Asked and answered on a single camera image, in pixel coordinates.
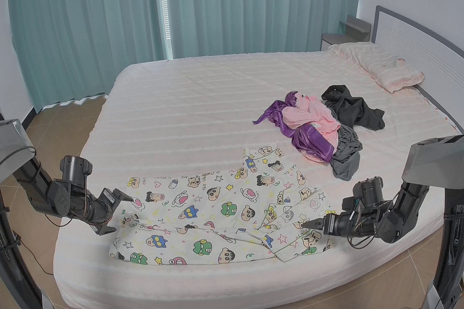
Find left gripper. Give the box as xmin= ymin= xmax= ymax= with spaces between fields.
xmin=84 ymin=187 xmax=136 ymax=237

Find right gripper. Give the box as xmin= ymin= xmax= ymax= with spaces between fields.
xmin=324 ymin=213 xmax=358 ymax=238

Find white printed pyjama top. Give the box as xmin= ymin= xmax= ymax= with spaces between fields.
xmin=109 ymin=143 xmax=336 ymax=267

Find dark grey garment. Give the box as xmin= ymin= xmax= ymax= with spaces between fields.
xmin=328 ymin=124 xmax=363 ymax=182

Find purple satin garment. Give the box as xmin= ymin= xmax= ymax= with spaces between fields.
xmin=252 ymin=91 xmax=334 ymax=163

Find black garment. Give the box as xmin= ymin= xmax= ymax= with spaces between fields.
xmin=320 ymin=84 xmax=386 ymax=131

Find pink garment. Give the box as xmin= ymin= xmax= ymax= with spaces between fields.
xmin=282 ymin=93 xmax=341 ymax=162

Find bed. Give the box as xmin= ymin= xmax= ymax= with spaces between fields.
xmin=52 ymin=4 xmax=464 ymax=307

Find pale pink pillow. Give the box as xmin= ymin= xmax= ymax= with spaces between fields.
xmin=328 ymin=42 xmax=426 ymax=95

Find grey bedside table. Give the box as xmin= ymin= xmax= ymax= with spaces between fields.
xmin=321 ymin=14 xmax=371 ymax=51

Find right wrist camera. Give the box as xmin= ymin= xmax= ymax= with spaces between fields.
xmin=342 ymin=195 xmax=358 ymax=215

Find black cable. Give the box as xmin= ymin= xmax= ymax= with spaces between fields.
xmin=347 ymin=233 xmax=378 ymax=250
xmin=0 ymin=146 xmax=37 ymax=171

